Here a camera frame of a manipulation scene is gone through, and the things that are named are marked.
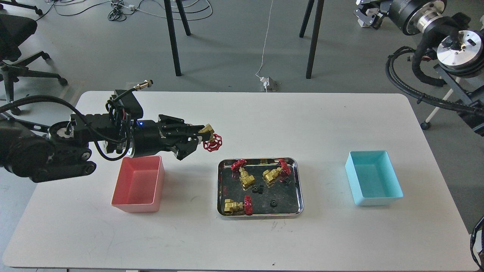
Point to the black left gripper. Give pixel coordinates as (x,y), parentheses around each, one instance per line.
(167,134)

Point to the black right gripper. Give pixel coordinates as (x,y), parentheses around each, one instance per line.
(410,16)

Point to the brass valve red handle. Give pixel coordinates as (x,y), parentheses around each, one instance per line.
(231,206)
(247,180)
(270,176)
(214,141)

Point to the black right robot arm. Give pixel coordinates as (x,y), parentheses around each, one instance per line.
(447,51)

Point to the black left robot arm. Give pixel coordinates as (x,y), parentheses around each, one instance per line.
(46,153)

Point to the pink plastic box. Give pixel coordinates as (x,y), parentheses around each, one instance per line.
(139,184)

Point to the black gear centre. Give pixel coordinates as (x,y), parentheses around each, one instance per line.
(258,189)

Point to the black gear right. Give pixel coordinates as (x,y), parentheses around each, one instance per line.
(287,181)

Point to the light blue plastic box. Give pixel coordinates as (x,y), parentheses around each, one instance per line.
(372,178)

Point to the black stand leg right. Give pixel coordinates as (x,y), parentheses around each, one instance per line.
(315,32)

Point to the black stand leg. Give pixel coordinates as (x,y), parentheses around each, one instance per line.
(171,31)
(315,32)

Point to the black stand leg left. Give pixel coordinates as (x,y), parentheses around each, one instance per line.
(171,31)

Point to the metal tray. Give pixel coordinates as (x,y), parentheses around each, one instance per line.
(289,199)

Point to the white power adapter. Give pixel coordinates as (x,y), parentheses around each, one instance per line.
(268,84)

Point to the white grey chair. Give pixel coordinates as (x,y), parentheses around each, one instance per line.
(426,124)

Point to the black office chair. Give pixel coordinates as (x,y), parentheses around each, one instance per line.
(15,30)

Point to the brass valve red handle top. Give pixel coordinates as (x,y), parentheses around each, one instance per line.
(247,180)

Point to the brass valve red handle bottom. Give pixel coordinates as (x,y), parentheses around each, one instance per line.
(231,206)

